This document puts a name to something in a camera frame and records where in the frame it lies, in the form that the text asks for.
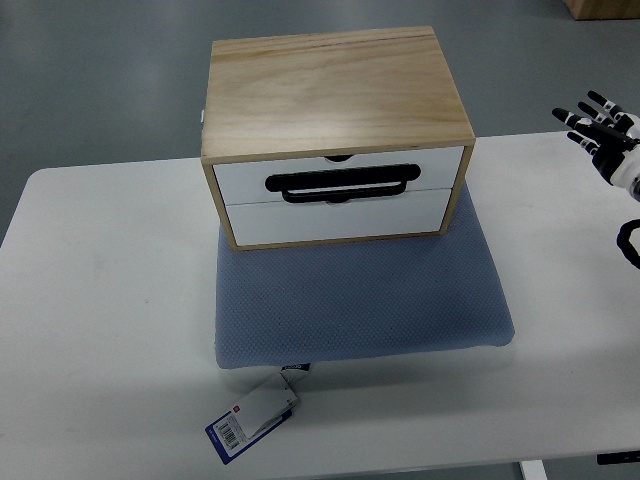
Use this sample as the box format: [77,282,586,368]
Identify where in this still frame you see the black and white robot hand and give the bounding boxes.
[552,90,639,200]

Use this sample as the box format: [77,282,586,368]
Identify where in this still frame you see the white drawer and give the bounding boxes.
[214,146,464,205]
[227,189,450,246]

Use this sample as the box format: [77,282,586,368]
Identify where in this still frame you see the black drawer handle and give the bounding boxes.
[265,164,421,204]

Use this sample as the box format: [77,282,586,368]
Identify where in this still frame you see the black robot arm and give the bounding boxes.
[616,175,640,270]

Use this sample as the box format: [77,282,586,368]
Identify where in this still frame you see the wooden drawer cabinet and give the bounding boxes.
[201,26,475,251]

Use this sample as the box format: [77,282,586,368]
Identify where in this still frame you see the cardboard box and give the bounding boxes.
[564,0,639,20]

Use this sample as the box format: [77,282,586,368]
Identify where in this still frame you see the blue-grey textured cushion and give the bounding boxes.
[214,190,515,369]

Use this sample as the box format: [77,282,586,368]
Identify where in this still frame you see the black table control panel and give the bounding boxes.
[596,450,640,465]

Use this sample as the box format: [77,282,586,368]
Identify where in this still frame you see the white table leg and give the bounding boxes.
[519,460,548,480]

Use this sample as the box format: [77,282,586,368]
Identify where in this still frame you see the white and blue product tag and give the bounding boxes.
[205,373,299,465]

